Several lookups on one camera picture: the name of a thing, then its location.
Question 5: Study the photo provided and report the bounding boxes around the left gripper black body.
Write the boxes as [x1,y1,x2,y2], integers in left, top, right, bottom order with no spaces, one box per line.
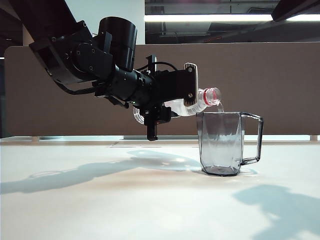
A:
[146,55,176,108]

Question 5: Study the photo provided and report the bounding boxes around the left gripper black beige finger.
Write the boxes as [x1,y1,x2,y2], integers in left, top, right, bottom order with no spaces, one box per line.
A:
[173,62,199,107]

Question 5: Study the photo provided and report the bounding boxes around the clear red-label water bottle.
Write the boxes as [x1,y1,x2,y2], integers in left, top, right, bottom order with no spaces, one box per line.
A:
[132,87,223,125]

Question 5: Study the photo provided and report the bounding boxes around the grey bar behind partition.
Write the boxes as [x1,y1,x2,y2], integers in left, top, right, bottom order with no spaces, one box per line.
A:
[123,135,199,140]

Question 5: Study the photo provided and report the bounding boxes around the brown desk partition panel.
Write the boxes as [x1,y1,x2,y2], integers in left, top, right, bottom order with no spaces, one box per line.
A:
[3,41,320,138]

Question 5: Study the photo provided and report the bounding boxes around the white ceiling light strip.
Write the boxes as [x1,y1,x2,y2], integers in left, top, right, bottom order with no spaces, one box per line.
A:
[144,14,320,23]

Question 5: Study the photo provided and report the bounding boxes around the grey transparent plastic cup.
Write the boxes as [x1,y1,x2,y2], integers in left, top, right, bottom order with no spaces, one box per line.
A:
[196,111,265,177]

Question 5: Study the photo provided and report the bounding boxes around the beige building column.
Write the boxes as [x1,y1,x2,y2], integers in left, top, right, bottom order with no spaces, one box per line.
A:
[22,24,35,47]

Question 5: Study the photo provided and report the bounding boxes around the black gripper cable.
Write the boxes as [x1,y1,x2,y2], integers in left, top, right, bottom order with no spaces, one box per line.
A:
[156,61,177,72]

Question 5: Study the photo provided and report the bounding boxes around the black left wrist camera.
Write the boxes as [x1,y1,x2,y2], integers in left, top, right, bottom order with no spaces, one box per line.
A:
[144,106,172,141]

